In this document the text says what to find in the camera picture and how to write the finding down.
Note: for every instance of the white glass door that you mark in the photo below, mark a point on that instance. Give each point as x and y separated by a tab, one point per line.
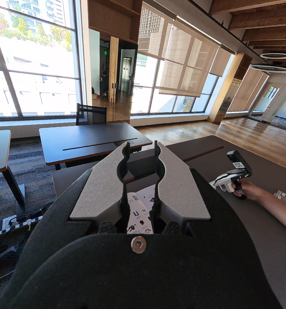
266	103

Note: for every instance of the wooden wall cabinet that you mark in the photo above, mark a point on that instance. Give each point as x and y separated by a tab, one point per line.
114	19

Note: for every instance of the person's right hand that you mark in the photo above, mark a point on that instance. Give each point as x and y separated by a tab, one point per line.
250	190

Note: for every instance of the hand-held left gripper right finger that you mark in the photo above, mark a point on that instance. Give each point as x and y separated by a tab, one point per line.
181	193

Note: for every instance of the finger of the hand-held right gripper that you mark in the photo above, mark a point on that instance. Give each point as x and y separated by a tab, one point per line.
226	185
220	178

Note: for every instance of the dark frame chair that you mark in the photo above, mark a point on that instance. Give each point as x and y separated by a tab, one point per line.
92	113

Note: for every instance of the black power strip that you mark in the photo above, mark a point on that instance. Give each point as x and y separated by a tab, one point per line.
3	256

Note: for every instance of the large grid window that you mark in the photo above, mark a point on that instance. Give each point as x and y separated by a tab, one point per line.
36	72

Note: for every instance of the person's right forearm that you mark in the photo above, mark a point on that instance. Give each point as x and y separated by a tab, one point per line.
278	212

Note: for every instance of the beige roller blind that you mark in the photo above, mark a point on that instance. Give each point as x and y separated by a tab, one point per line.
220	62
155	31
189	62
249	91

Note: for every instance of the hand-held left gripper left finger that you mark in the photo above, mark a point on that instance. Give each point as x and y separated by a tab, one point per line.
97	193

